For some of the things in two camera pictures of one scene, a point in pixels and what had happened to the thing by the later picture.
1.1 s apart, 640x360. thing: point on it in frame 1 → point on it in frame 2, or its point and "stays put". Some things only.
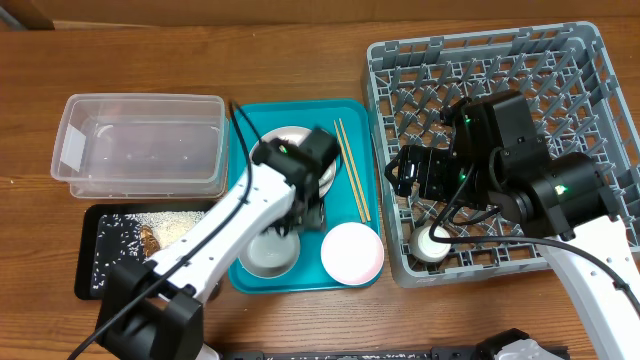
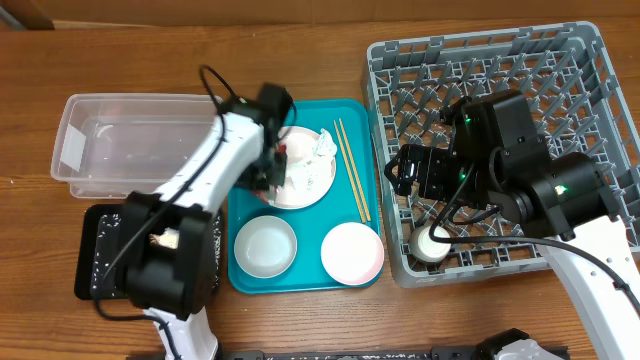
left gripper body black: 309,216 → 269,168
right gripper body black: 440,174 stays put
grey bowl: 270,255 stays put
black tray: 110,236 stays put
